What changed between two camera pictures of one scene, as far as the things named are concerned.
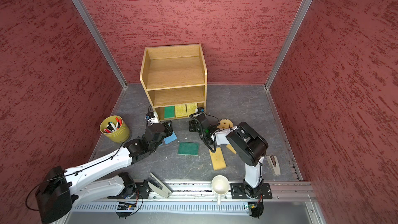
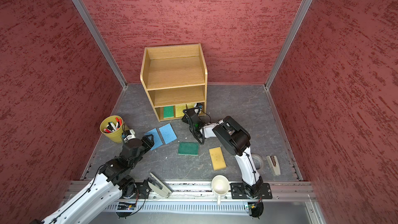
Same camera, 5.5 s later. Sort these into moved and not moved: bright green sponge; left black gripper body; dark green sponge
Moved: left black gripper body
Not moved: dark green sponge; bright green sponge
